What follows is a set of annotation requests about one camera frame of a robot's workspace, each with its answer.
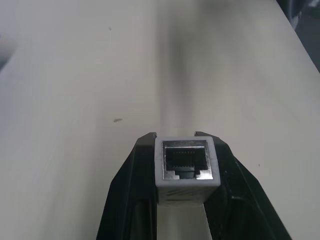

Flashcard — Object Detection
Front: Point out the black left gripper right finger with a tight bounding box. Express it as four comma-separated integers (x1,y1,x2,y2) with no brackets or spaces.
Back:
194,130,299,240

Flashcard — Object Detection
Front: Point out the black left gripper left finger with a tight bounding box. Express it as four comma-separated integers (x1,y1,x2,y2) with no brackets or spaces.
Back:
96,131,161,240

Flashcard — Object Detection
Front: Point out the white ethernet coupler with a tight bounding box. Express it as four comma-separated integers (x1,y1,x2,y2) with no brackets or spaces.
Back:
154,136,221,206

